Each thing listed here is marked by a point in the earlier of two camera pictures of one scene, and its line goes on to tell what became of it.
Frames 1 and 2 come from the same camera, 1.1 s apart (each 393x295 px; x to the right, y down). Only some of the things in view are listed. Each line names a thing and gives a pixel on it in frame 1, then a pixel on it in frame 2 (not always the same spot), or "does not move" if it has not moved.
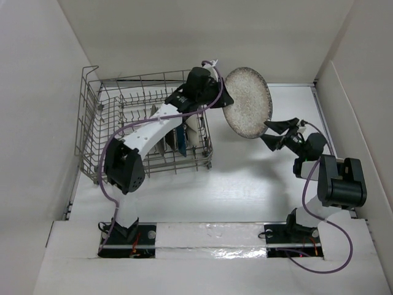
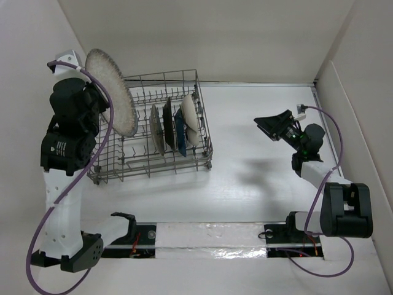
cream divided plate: (191, 126) does not move
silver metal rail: (210, 246) does not move
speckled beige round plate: (252, 103) → (106, 70)
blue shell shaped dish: (182, 144) does not move
